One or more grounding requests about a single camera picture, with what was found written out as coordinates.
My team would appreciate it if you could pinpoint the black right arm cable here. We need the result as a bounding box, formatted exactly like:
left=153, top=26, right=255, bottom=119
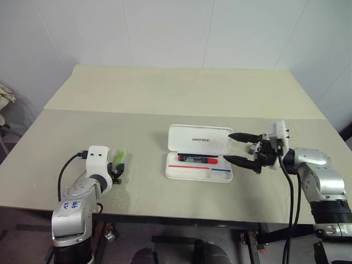
left=277, top=148, right=303, bottom=264

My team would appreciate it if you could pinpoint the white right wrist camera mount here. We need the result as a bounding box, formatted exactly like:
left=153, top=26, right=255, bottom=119
left=268, top=119, right=290, bottom=169

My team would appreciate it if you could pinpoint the thin black pen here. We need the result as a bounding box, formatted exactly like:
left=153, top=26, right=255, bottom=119
left=177, top=152, right=221, bottom=157

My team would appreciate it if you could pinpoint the green highlighter pen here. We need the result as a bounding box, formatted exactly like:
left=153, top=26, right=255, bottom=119
left=113, top=148, right=128, bottom=169

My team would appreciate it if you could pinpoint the beige crumpled cloth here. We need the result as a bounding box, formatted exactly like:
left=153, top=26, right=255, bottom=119
left=0, top=81, right=17, bottom=111

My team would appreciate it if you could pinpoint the white pencil case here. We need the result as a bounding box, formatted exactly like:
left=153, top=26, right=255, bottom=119
left=164, top=124, right=235, bottom=183

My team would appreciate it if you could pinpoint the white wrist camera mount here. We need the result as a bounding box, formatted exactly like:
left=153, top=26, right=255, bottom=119
left=268, top=119, right=290, bottom=169
left=85, top=145, right=113, bottom=193

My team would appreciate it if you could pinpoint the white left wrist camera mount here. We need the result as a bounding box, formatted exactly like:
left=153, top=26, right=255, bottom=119
left=85, top=145, right=113, bottom=193

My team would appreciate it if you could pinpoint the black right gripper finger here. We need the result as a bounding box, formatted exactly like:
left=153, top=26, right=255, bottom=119
left=227, top=132, right=261, bottom=144
left=223, top=155, right=262, bottom=175

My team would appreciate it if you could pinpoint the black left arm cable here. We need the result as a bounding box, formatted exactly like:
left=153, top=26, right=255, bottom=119
left=57, top=150, right=89, bottom=201

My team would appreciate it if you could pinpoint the white tape label blue writing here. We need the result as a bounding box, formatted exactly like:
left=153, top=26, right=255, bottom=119
left=61, top=200, right=82, bottom=212

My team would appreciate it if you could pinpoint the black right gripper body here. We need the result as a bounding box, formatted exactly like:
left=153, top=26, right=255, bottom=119
left=247, top=133, right=282, bottom=174

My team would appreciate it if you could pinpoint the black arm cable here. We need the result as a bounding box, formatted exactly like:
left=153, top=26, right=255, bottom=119
left=57, top=150, right=89, bottom=201
left=277, top=148, right=303, bottom=264

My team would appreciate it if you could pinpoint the black marker with red ends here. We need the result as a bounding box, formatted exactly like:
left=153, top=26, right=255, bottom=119
left=177, top=155, right=219, bottom=165

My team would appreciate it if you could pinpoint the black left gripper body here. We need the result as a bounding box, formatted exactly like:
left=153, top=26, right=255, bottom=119
left=107, top=164, right=124, bottom=185

